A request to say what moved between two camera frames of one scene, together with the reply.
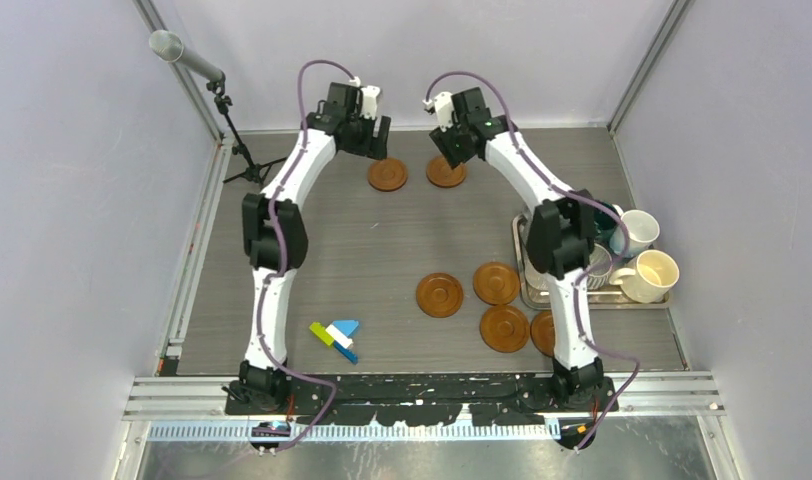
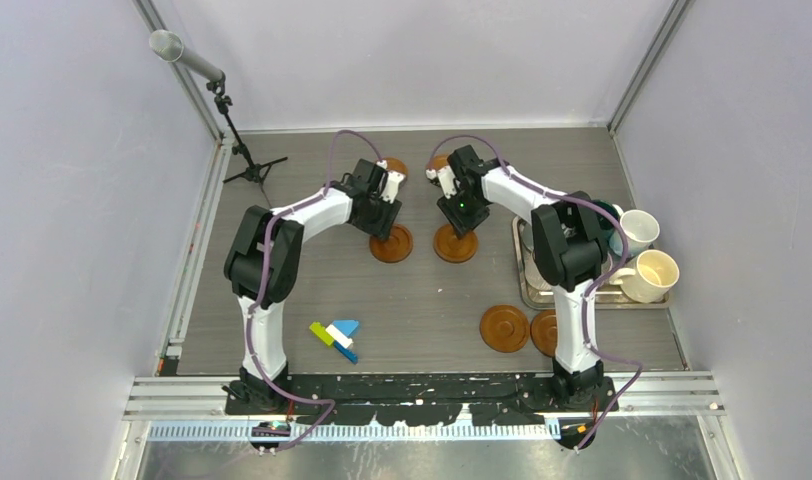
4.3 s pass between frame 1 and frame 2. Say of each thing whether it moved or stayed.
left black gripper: moved
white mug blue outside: stayed
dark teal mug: stayed
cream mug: stayed
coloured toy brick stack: stayed
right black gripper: moved
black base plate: stayed
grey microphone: stayed
